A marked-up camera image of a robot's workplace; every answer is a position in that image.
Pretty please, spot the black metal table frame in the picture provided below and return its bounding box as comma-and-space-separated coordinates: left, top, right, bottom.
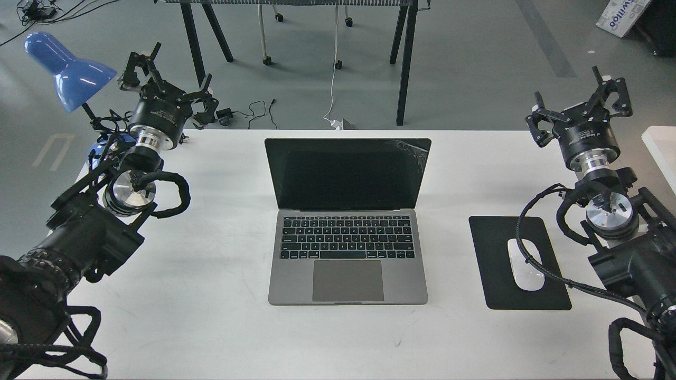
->
156, 0, 431, 126

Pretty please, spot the white cardboard box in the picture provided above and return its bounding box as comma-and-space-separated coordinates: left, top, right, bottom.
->
596, 1, 652, 38

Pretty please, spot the blue desk lamp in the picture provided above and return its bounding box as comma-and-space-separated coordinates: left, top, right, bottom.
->
24, 32, 139, 163

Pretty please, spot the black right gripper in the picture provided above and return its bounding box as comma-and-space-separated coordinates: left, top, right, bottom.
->
525, 66, 633, 170

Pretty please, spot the black mouse pad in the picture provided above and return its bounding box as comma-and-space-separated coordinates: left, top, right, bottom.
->
468, 216, 572, 311

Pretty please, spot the black power adapter with cable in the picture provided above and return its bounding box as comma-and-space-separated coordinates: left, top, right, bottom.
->
215, 99, 280, 130

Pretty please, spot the white power cable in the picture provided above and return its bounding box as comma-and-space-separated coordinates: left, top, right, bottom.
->
322, 5, 345, 130

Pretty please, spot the black braided cable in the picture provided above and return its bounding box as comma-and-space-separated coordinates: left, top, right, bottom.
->
516, 183, 649, 313

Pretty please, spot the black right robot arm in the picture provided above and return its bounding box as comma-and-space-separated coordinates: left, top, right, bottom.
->
515, 66, 675, 379

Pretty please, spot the black cable bundle on floor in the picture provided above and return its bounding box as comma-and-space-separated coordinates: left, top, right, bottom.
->
0, 0, 122, 47

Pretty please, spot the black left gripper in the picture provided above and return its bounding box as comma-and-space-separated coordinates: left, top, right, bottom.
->
117, 42, 219, 150

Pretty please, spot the white computer mouse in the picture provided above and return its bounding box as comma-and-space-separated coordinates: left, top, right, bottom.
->
507, 239, 545, 292

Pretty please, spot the white side table corner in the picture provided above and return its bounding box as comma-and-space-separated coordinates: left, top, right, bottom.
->
642, 126, 675, 193

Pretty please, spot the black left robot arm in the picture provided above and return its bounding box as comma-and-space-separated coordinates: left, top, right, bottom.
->
1, 32, 218, 379

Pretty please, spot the grey laptop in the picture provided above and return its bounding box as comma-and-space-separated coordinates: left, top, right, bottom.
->
264, 138, 431, 306

